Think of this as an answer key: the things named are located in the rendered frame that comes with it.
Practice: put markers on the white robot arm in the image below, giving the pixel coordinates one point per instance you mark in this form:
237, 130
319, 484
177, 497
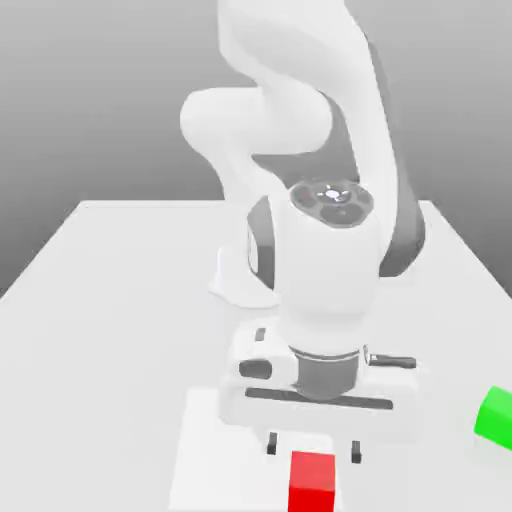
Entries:
328, 264

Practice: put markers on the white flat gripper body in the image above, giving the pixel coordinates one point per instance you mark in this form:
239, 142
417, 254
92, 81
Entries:
320, 418

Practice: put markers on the small green cube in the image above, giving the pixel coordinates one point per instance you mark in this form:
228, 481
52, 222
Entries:
495, 416

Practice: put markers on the small red cube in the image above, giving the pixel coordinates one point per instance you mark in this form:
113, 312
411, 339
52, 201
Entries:
311, 480

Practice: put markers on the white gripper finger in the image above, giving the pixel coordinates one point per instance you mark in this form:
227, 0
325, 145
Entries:
272, 443
355, 452

